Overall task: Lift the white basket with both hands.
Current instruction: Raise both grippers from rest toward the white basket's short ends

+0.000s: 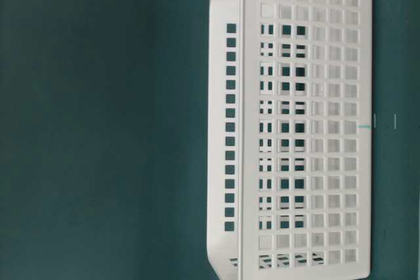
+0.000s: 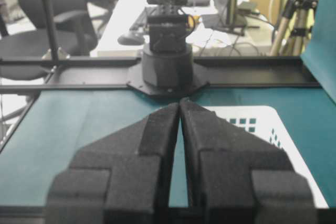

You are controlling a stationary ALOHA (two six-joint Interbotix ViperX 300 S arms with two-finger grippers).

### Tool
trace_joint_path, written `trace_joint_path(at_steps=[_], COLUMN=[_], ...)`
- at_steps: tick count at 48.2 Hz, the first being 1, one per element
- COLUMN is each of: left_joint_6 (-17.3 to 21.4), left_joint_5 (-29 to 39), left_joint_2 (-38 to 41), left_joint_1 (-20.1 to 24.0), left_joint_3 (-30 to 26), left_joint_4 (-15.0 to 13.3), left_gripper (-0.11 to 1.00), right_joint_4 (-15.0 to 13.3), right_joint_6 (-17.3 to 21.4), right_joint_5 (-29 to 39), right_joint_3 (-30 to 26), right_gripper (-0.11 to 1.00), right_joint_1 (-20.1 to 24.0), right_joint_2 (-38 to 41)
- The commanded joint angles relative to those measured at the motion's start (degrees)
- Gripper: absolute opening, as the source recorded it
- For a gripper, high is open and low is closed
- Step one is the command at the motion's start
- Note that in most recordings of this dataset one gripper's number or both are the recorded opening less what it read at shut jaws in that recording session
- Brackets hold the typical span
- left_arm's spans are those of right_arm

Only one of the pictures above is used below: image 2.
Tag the black vertical frame pole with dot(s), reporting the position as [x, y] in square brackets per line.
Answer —
[51, 29]

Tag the white perforated plastic basket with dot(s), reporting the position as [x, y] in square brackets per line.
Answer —
[265, 123]

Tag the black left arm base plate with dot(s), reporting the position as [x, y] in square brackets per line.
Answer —
[135, 81]

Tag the teal backdrop sheet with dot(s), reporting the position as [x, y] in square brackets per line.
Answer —
[319, 55]

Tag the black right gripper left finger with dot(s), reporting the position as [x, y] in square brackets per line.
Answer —
[123, 177]

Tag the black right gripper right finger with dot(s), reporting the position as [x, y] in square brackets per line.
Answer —
[237, 177]

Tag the white desk with clutter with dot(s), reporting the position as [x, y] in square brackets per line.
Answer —
[136, 25]

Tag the black office chair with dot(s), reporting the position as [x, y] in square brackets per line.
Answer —
[59, 25]

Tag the camera tripod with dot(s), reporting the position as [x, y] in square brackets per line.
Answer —
[292, 32]

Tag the black aluminium frame rail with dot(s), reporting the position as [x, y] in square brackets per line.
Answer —
[84, 73]

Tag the black computer monitor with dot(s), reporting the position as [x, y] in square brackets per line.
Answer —
[230, 18]

